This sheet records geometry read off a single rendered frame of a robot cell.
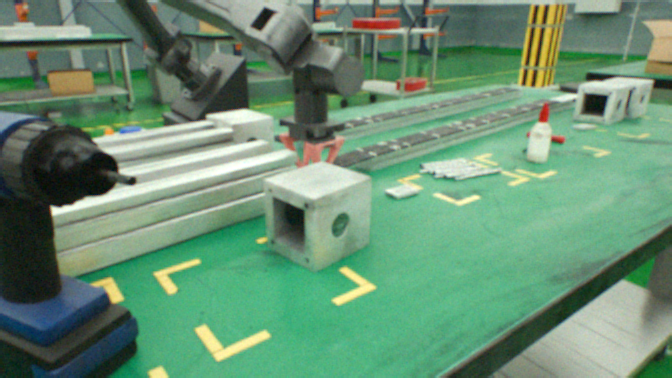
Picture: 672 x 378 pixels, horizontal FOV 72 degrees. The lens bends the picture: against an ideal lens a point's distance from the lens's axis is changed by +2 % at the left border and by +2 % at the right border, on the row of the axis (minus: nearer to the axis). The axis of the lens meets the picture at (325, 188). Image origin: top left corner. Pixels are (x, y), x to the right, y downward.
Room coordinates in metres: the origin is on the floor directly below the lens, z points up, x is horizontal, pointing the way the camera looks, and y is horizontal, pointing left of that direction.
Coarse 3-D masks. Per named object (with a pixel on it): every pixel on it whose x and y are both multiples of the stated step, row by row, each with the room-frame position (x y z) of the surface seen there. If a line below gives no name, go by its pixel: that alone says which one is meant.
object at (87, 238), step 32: (192, 160) 0.63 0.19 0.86; (224, 160) 0.66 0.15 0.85; (256, 160) 0.63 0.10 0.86; (288, 160) 0.65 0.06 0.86; (128, 192) 0.50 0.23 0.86; (160, 192) 0.52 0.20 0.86; (192, 192) 0.56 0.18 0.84; (224, 192) 0.58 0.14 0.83; (256, 192) 0.62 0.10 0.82; (64, 224) 0.46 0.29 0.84; (96, 224) 0.47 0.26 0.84; (128, 224) 0.49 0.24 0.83; (160, 224) 0.53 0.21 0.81; (192, 224) 0.55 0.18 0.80; (224, 224) 0.58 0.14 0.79; (64, 256) 0.45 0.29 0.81; (96, 256) 0.47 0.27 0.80; (128, 256) 0.49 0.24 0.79
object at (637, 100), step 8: (608, 80) 1.32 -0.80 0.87; (616, 80) 1.32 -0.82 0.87; (624, 80) 1.32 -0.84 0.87; (632, 80) 1.32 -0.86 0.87; (640, 80) 1.32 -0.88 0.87; (648, 80) 1.31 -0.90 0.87; (632, 88) 1.26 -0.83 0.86; (640, 88) 1.25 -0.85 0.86; (648, 88) 1.30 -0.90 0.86; (632, 96) 1.26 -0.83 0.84; (640, 96) 1.26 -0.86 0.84; (648, 96) 1.31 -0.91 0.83; (632, 104) 1.26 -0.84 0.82; (640, 104) 1.28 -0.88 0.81; (624, 112) 1.27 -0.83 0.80; (632, 112) 1.25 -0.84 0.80; (640, 112) 1.29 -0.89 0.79
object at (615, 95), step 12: (588, 84) 1.25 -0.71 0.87; (600, 84) 1.25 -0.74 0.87; (612, 84) 1.25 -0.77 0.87; (624, 84) 1.25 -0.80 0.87; (588, 96) 1.25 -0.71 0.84; (600, 96) 1.23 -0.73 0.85; (612, 96) 1.18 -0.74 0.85; (624, 96) 1.23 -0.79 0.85; (576, 108) 1.24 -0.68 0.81; (588, 108) 1.24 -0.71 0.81; (600, 108) 1.22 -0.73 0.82; (612, 108) 1.18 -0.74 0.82; (624, 108) 1.24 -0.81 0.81; (576, 120) 1.24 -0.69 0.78; (588, 120) 1.22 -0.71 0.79; (600, 120) 1.19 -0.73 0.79; (612, 120) 1.19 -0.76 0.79
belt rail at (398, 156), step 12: (564, 96) 1.44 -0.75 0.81; (576, 96) 1.44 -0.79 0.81; (540, 108) 1.27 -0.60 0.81; (552, 108) 1.34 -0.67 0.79; (564, 108) 1.38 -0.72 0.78; (504, 120) 1.14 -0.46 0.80; (516, 120) 1.19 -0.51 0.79; (528, 120) 1.23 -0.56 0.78; (468, 132) 1.04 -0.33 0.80; (480, 132) 1.07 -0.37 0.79; (492, 132) 1.11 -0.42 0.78; (420, 144) 0.92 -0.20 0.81; (432, 144) 0.96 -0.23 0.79; (444, 144) 0.98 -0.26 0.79; (384, 156) 0.84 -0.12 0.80; (396, 156) 0.88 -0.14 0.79; (408, 156) 0.89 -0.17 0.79; (372, 168) 0.82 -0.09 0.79
